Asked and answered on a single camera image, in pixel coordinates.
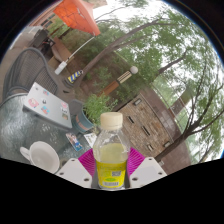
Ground white sticker sheet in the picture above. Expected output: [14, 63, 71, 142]
[83, 132, 98, 148]

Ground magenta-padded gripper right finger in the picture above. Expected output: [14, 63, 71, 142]
[126, 147, 168, 189]

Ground blue yellow striped cone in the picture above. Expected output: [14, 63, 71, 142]
[66, 69, 84, 84]

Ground yellow-labelled clear drink bottle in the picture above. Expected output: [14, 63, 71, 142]
[92, 111, 131, 190]

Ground group of dark patio chairs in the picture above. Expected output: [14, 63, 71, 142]
[28, 29, 54, 51]

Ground silver laptop with stickers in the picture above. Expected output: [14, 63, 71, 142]
[22, 81, 73, 130]

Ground globe-topped lamp post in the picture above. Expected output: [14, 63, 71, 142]
[98, 65, 139, 98]

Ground grey wicker chair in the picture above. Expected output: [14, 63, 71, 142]
[2, 47, 59, 103]

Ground green plant in blue pot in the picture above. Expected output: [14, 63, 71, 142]
[68, 94, 118, 135]

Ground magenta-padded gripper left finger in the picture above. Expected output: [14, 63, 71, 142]
[55, 148, 98, 189]

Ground small colourful sticker card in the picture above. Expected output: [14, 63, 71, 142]
[65, 132, 84, 152]

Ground orange patio umbrella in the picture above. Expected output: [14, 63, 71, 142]
[53, 0, 102, 76]

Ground white ceramic mug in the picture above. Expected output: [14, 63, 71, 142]
[19, 140, 61, 174]

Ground wooden bench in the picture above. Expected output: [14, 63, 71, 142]
[49, 36, 76, 63]

